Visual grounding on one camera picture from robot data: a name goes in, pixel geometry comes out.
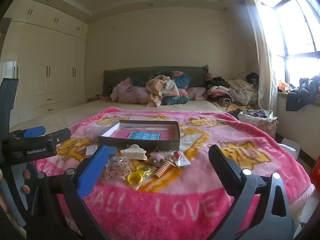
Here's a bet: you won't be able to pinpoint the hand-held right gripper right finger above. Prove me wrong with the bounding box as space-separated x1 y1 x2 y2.
208 144 293 240

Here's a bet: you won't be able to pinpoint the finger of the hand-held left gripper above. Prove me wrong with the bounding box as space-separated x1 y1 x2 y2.
45 128 71 144
10 126 46 139

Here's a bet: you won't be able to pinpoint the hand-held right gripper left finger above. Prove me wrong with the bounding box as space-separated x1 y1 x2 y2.
26 144 110 240

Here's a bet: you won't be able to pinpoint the lace bow hair clip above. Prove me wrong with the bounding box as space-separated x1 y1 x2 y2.
104 156 132 180

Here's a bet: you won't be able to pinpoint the yellow rings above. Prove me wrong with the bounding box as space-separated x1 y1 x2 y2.
127 164 152 190

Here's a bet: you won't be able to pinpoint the red earrings packet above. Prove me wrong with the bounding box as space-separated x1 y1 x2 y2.
172 151 192 168

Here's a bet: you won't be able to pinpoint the white cloud hair claw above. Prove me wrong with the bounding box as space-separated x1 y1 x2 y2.
120 144 148 161

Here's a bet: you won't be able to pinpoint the dark cardboard box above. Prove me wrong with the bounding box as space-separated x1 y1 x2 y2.
97 119 181 152

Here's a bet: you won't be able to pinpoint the beige spiral hair tie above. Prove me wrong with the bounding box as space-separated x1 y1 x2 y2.
154 160 173 179

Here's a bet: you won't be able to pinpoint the pink pig hair accessory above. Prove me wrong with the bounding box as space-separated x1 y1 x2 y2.
149 154 167 167

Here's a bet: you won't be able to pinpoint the person's left hand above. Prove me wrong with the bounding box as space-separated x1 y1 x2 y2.
21 169 30 195

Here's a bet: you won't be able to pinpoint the pink printed blanket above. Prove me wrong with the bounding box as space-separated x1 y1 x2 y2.
32 107 315 240

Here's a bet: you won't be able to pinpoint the laundry bag with clothes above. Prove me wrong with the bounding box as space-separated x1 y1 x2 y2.
237 109 278 139

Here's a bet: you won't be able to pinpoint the blue printed card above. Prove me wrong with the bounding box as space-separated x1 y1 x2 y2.
128 131 160 141

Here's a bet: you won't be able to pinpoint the cream wardrobe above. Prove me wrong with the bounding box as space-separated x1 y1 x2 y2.
0 0 88 130

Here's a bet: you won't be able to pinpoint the white box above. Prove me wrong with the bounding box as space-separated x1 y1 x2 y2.
277 137 300 160

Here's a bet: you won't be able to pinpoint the pink quilt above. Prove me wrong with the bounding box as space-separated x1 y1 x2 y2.
110 78 150 105

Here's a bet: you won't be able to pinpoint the pink pillow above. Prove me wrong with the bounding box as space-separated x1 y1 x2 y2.
186 87 213 101

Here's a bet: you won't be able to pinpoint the pile of clothes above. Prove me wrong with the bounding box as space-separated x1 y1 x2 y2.
205 72 260 107
103 65 209 98

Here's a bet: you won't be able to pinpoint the red object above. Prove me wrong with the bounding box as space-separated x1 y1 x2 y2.
310 155 320 184

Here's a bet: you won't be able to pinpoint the dark blue floral quilt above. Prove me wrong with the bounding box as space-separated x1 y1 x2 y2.
160 72 190 105

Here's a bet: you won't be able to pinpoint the orange cloth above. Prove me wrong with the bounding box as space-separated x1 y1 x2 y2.
278 80 292 93

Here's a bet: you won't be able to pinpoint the beige floral cloth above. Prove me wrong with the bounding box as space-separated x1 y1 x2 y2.
146 74 180 107

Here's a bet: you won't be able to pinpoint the dark jacket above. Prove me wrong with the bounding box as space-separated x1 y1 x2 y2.
286 75 320 112

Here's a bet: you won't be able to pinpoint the cream curtain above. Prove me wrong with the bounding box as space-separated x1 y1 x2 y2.
244 0 279 117

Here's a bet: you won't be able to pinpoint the window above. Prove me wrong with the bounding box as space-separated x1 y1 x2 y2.
250 0 320 85

